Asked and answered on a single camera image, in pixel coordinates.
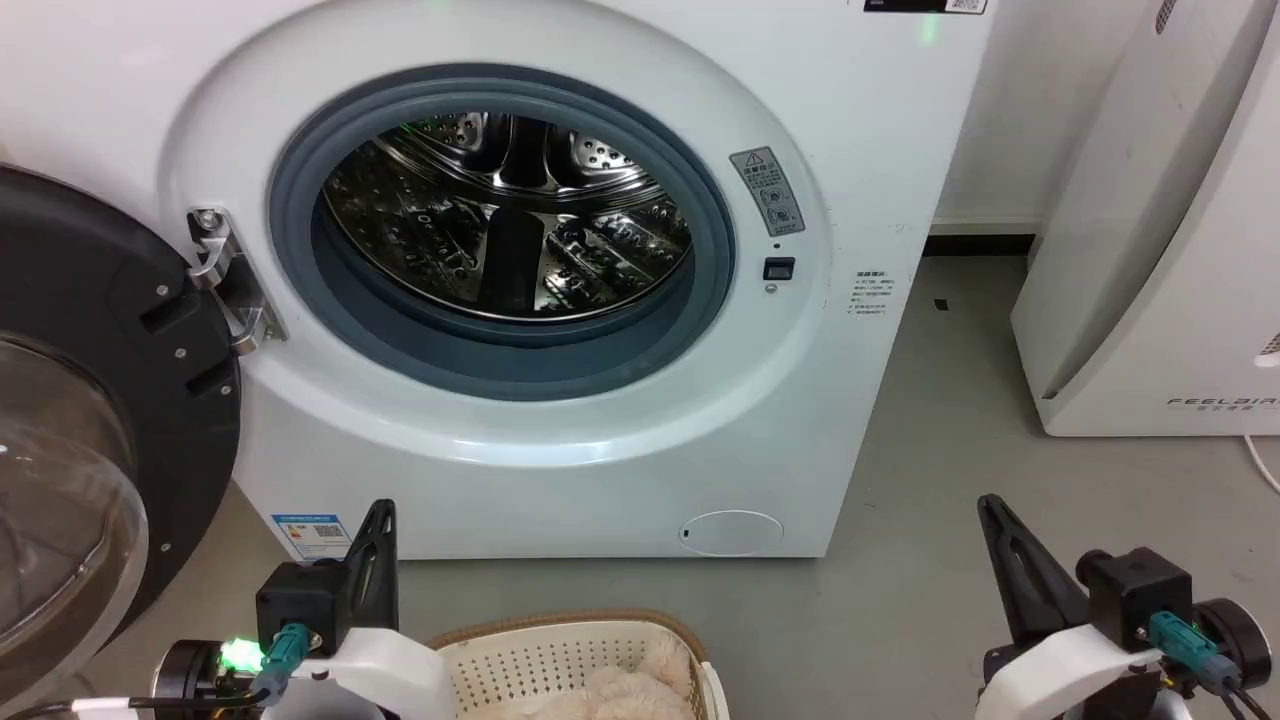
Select grey rubber door gasket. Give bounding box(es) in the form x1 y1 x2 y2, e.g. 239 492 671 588
267 64 737 403

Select stainless steel washing machine drum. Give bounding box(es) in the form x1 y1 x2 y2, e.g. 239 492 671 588
322 112 694 324

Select black washer door with glass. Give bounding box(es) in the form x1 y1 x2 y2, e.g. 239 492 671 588
0 165 243 691

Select teal plug camera cable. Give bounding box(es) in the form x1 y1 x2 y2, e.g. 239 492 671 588
60 622 313 715
1148 611 1280 720

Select white air purifier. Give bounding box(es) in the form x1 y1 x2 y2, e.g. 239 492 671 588
1010 0 1280 438

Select grey warning sticker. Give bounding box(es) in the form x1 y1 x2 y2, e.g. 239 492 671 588
729 146 806 238

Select small text sticker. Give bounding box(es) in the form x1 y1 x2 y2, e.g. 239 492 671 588
848 269 895 319

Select cream fluffy laundry item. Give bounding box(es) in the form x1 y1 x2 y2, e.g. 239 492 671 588
498 633 698 720

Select cream plastic laundry basket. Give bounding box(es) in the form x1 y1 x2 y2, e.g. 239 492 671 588
428 610 730 720

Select teal plug right camera cable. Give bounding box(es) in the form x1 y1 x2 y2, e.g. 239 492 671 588
1148 611 1280 720

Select blue energy label sticker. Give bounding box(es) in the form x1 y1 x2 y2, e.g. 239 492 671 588
271 513 353 562

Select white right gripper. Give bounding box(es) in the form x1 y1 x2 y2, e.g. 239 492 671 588
977 493 1169 720

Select round filter cover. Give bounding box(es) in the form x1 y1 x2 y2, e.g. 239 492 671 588
678 510 785 557

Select teal plug left camera cable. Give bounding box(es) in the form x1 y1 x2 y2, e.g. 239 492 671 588
60 622 313 715

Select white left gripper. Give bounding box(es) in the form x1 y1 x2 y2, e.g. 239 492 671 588
283 499 458 720

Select metal washing machine door hinge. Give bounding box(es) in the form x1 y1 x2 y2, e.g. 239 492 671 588
188 208 288 355

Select white front-load washing machine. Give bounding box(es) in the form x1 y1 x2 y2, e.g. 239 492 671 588
0 0 999 561

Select white power cable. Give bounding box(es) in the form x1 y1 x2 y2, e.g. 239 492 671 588
1243 434 1280 496

